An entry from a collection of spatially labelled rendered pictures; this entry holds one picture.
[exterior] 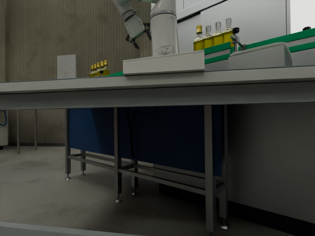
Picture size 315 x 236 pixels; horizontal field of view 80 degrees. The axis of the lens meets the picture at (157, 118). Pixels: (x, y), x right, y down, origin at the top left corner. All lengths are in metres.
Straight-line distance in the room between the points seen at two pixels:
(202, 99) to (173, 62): 0.15
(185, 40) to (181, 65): 0.91
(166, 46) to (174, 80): 0.14
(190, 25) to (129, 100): 0.97
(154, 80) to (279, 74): 0.35
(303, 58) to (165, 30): 0.58
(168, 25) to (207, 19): 0.73
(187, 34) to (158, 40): 0.82
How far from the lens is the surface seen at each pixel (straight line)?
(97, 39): 4.93
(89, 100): 0.71
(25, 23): 6.22
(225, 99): 0.63
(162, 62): 0.59
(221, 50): 1.00
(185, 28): 1.52
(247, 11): 1.32
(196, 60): 0.58
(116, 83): 0.63
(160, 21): 0.71
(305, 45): 1.02
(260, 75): 0.62
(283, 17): 1.25
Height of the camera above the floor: 0.61
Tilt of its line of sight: 1 degrees up
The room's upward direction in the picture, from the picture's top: 1 degrees counter-clockwise
